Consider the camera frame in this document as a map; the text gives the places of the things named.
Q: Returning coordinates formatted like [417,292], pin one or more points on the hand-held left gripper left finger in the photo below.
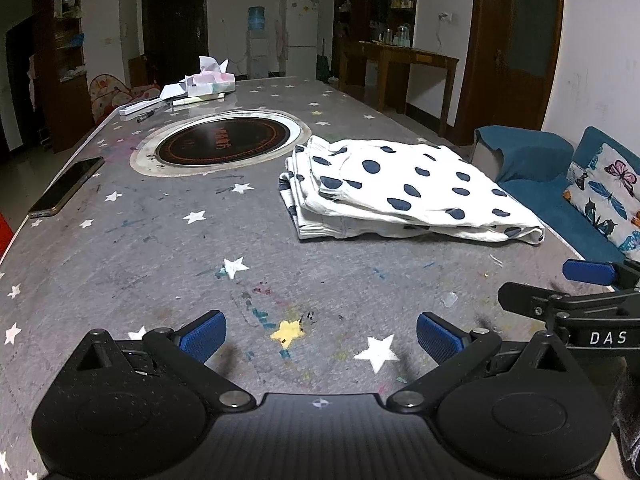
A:
[202,335]

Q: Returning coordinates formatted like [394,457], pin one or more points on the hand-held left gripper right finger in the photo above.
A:
[440,337]

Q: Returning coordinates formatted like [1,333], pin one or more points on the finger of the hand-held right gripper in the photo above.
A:
[590,272]
[530,297]

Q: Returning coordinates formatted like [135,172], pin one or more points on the white polka dot garment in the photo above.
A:
[410,185]

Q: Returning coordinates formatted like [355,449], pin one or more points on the butterfly print cushion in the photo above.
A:
[610,195]

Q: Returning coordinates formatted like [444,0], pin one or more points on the grey star-patterned tablecloth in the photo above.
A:
[150,260]

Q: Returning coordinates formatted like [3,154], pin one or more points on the blue sofa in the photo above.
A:
[535,160]

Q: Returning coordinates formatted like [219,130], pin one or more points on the round built-in induction cooker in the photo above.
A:
[222,140]

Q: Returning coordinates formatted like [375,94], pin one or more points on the black smartphone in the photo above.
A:
[67,185]

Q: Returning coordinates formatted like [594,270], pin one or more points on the red plastic stool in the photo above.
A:
[4,235]

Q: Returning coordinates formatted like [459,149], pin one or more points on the black marker pen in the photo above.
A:
[146,115]

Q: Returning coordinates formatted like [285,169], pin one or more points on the brown door with glass panel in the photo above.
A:
[505,60]

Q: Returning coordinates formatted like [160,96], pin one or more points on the long white box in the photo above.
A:
[140,107]

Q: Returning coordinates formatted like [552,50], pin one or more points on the pale yellow notepad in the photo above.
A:
[197,99]

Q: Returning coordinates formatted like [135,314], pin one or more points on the flat white box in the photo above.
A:
[172,91]

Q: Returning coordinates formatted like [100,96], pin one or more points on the tissue box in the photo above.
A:
[212,82]

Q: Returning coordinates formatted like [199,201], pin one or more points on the pink play tent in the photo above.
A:
[112,95]

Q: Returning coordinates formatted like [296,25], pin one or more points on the wooden side table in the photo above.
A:
[400,60]

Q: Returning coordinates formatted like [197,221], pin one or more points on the open wooden shelf unit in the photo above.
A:
[65,70]

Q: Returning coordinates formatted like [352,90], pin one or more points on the water dispenser with blue bottle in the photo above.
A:
[257,35]

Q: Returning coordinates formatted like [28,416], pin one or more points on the dark wooden door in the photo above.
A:
[172,30]

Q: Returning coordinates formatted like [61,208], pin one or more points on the white refrigerator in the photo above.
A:
[300,35]

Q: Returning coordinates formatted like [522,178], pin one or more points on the dark wooden display cabinet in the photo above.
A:
[370,5]

